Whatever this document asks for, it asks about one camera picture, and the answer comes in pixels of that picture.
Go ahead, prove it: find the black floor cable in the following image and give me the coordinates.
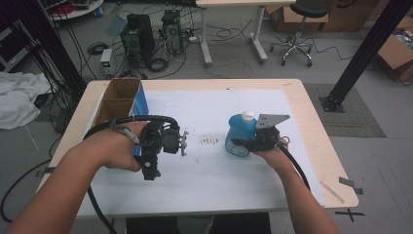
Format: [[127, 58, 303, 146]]
[[0, 136, 63, 225]]

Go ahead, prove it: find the white cloth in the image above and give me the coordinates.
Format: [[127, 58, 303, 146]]
[[0, 71, 52, 131]]

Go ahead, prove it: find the person's left hand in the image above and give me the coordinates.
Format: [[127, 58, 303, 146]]
[[96, 121, 149, 173]]

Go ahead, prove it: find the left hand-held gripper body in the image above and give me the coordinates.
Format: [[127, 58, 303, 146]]
[[139, 120, 190, 159]]

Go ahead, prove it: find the white power supply unit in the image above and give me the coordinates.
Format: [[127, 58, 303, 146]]
[[99, 48, 114, 78]]

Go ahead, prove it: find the white table mat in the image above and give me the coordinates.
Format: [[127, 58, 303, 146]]
[[77, 89, 325, 217]]

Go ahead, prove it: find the grey floor mat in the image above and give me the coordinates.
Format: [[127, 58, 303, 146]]
[[303, 82, 388, 138]]

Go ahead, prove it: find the blue bottle with white cap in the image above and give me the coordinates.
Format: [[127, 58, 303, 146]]
[[224, 110, 259, 158]]

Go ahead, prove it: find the person's right hand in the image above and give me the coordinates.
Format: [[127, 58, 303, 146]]
[[251, 139, 295, 173]]

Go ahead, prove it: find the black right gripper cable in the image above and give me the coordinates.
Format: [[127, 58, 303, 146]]
[[274, 136, 312, 193]]

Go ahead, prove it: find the thin wooden stick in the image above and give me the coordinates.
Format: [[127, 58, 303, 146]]
[[319, 179, 345, 205]]

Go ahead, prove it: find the grey cable plug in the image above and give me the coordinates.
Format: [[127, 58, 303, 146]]
[[110, 118, 141, 145]]

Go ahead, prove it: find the cardboard box with blue side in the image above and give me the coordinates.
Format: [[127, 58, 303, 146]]
[[92, 77, 150, 156]]

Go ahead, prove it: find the black swivel stool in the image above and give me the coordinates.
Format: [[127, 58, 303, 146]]
[[270, 0, 331, 68]]

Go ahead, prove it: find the small black computer tower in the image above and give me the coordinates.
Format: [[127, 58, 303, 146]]
[[161, 9, 185, 56]]

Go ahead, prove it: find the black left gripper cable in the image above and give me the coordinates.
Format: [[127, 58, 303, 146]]
[[82, 114, 181, 234]]

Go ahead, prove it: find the open cardboard box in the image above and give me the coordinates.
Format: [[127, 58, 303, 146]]
[[375, 16, 413, 83]]

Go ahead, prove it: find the small coiled black cable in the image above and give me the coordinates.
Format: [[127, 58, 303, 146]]
[[87, 42, 109, 56]]

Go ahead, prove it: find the tall cardboard box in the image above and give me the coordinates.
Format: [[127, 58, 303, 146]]
[[320, 0, 379, 33]]

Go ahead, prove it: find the grey tape piece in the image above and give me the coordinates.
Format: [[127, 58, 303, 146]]
[[338, 175, 363, 195]]

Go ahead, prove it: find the round white table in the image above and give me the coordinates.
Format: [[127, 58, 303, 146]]
[[48, 0, 105, 21]]

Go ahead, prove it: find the dark floor tape strip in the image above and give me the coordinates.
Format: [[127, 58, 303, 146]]
[[34, 166, 56, 178]]

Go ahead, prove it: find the large coiled black cable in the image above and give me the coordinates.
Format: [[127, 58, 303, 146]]
[[148, 58, 169, 73]]

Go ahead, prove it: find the black metal frame post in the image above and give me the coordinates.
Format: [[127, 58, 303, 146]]
[[319, 0, 413, 113]]

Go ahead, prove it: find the white desk with legs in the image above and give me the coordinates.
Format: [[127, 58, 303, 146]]
[[196, 0, 297, 66]]

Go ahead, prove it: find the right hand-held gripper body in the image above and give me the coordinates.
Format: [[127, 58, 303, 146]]
[[254, 113, 291, 152]]

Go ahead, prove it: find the large black computer tower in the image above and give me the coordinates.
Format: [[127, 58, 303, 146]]
[[120, 13, 156, 69]]

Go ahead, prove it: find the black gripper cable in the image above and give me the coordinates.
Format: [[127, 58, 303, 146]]
[[274, 136, 312, 193], [82, 114, 181, 234]]

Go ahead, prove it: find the flat cardboard box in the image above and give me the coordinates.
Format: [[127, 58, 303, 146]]
[[268, 5, 329, 33]]

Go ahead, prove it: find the black post with cables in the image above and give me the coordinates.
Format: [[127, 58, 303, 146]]
[[9, 0, 88, 98]]

